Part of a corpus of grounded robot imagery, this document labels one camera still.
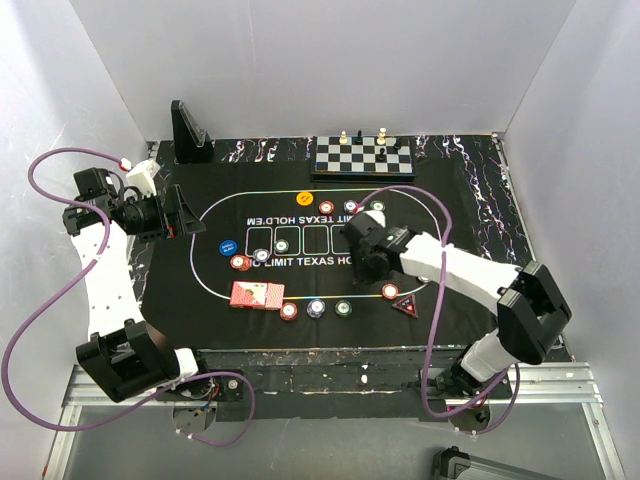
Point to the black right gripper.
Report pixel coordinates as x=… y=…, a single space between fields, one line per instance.
x=360 y=273

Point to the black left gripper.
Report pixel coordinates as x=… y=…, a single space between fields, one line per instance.
x=162 y=229

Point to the red chips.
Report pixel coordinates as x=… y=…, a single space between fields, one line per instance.
x=390 y=291
x=240 y=262
x=326 y=207

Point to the green chips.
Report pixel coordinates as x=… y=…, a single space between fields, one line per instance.
x=281 y=246
x=377 y=205

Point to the blue small blind button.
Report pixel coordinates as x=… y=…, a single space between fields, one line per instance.
x=228 y=248

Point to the blue chips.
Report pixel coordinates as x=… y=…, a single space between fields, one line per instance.
x=260 y=255
x=350 y=206

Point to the black triangular all-in marker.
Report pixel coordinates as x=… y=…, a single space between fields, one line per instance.
x=406 y=305

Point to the green poker chip stack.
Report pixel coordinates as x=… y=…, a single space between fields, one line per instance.
x=343 y=308

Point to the blue poker chip stack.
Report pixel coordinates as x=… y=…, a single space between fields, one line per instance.
x=316 y=308

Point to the yellow big blind button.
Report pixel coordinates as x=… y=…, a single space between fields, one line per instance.
x=304 y=198

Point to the red playing card box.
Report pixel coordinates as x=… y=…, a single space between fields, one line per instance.
x=248 y=294

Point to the red poker chip stack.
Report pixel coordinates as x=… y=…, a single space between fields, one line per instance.
x=288 y=311

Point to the red-backed playing card deck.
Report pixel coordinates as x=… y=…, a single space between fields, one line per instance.
x=268 y=296

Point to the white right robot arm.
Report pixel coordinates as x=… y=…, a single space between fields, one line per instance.
x=530 y=310

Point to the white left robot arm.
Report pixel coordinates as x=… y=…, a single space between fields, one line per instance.
x=124 y=354

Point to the black card dealer shoe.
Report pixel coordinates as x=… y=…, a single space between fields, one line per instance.
x=192 y=144

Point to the black white chessboard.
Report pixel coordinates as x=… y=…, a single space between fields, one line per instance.
x=358 y=163

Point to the black poker table mat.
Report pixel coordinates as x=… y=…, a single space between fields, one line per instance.
x=185 y=283

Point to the white chess piece right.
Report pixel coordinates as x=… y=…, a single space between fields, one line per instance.
x=381 y=138

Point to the black case corner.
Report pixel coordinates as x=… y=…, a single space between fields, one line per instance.
x=454 y=464

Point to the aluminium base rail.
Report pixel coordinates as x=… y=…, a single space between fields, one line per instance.
x=548 y=383

